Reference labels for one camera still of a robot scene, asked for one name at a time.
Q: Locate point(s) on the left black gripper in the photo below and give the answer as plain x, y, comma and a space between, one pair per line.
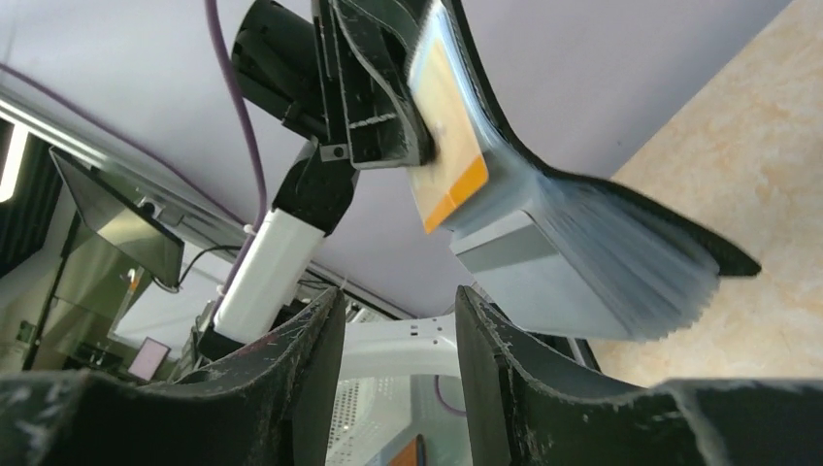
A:
377, 115

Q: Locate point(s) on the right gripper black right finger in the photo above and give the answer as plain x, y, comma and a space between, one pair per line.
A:
528, 404

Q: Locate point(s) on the gold credit card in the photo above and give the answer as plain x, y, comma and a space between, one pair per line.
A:
458, 169

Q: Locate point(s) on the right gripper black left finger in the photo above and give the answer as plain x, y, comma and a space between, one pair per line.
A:
268, 403

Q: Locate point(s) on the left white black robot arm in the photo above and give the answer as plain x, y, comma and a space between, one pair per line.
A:
277, 67

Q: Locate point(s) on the dark monitor screen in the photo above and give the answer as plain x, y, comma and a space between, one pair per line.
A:
119, 221

